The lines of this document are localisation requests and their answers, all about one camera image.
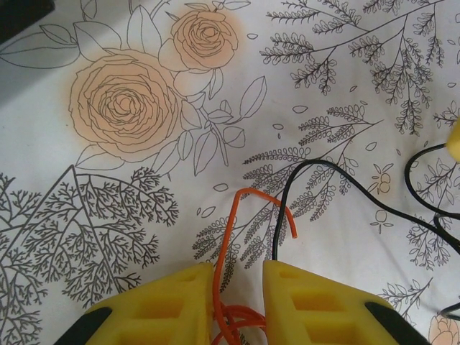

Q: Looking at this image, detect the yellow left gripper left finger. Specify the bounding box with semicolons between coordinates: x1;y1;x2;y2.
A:
59;262;214;345

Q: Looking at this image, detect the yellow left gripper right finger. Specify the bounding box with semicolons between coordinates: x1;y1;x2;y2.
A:
263;259;432;345

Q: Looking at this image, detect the thin black cable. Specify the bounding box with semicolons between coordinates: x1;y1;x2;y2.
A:
270;142;460;320

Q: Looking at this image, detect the thin orange cable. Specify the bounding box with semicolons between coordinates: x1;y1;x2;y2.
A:
210;186;300;345

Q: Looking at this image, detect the floral patterned table cloth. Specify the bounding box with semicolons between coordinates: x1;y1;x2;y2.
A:
0;0;460;345

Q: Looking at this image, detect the black plastic bin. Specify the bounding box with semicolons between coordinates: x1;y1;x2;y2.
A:
0;0;55;45

